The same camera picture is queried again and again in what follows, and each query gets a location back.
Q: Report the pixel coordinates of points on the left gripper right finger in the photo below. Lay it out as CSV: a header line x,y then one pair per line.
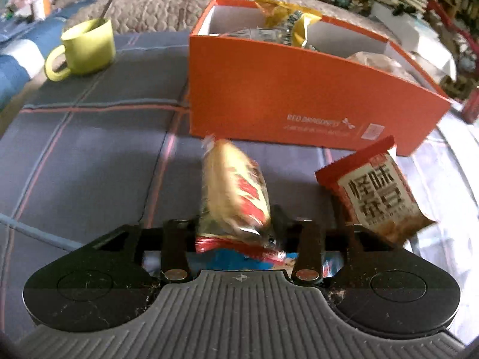
x,y
372,284

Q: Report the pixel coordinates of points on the metal spoon in mug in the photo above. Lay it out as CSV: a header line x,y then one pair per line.
x,y
105,10

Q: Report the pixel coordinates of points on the blue striped cloth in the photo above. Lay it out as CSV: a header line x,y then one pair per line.
x,y
23,57

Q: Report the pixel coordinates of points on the silver grey snack packet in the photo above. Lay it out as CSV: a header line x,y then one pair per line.
x,y
270,35

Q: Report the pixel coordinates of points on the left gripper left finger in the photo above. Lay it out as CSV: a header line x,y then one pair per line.
x,y
111,280

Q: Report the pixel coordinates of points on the red white bean snack packet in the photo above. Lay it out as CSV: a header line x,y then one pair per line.
x,y
373,189

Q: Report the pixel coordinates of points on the quilted pink sofa cover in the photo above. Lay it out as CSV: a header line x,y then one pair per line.
x,y
146,16

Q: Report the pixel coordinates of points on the orange cardboard box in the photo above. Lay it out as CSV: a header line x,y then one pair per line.
x,y
259,91

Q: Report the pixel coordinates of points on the yellow snack bag in box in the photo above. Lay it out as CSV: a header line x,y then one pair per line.
x,y
295,18

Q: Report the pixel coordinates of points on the blue snack packet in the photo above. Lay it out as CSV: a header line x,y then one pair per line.
x,y
230,260

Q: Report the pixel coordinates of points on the white paper bag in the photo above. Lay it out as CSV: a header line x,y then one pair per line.
x,y
420,41

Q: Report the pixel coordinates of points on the beige red candy bar packet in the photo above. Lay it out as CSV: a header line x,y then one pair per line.
x,y
235,211

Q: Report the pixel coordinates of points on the yellow-green mug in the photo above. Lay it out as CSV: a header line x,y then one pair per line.
x,y
85,48

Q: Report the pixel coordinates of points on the plaid grey tablecloth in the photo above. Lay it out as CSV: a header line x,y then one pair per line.
x,y
89,154

